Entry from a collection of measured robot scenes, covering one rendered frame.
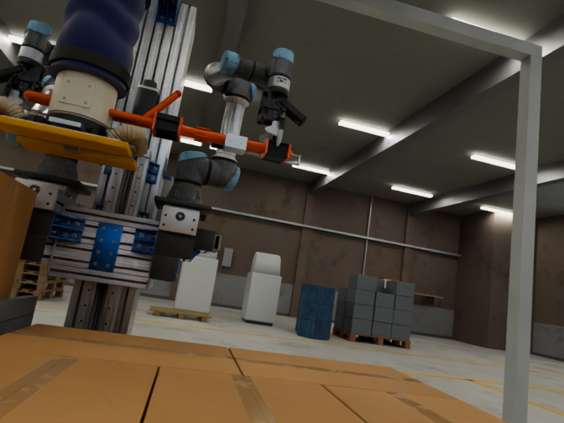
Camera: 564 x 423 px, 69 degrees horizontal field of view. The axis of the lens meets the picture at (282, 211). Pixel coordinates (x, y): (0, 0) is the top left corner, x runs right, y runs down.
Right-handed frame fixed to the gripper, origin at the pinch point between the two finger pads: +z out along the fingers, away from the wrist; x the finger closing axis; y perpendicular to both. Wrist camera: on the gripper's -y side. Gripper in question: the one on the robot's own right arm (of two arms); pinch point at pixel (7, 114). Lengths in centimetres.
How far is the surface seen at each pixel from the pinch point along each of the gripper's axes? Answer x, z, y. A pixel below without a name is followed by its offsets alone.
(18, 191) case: -22.0, 27.7, 17.9
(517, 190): 127, -70, 330
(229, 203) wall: 1002, -159, 179
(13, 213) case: -20.8, 34.0, 18.0
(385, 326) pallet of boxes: 566, 85, 469
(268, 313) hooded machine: 648, 100, 259
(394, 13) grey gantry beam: 125, -191, 195
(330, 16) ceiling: 267, -277, 181
